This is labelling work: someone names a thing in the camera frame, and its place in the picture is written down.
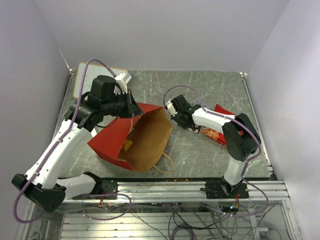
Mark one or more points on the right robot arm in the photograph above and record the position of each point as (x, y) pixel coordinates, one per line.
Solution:
(241, 138)

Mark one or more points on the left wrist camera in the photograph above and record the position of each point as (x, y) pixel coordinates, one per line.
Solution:
(122, 79)

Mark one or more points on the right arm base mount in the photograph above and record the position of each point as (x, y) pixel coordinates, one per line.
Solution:
(217, 189)

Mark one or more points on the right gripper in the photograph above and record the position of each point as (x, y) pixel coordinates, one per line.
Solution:
(184, 125)

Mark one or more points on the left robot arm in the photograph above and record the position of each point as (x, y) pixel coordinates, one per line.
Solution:
(108, 96)

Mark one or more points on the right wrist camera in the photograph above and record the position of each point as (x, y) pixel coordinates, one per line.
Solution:
(170, 107)

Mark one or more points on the red paper bag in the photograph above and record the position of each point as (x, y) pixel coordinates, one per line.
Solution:
(149, 133)

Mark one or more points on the yellow candy packet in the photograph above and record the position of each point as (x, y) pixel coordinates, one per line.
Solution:
(126, 145)

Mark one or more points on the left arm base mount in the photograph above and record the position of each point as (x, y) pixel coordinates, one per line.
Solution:
(109, 189)

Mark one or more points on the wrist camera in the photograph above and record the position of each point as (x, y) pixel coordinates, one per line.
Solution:
(122, 79)
(170, 107)

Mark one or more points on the aluminium frame rail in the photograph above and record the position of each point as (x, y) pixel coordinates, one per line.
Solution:
(186, 191)

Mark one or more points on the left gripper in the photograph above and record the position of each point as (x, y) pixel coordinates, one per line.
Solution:
(132, 108)

